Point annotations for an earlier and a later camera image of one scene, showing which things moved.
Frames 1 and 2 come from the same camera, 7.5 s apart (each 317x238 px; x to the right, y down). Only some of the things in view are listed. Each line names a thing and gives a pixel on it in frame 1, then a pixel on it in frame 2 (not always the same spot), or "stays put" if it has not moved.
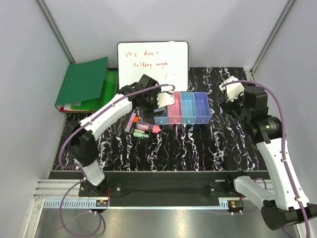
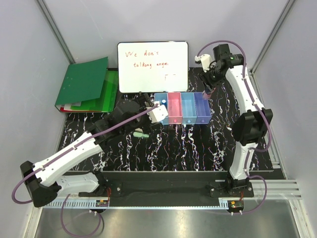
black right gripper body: (237, 105) → (211, 76)
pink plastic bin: (175, 111) stays put
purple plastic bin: (203, 114) stays put
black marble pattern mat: (229, 143) stays put
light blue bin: (189, 112) stays put
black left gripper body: (151, 103) → (143, 122)
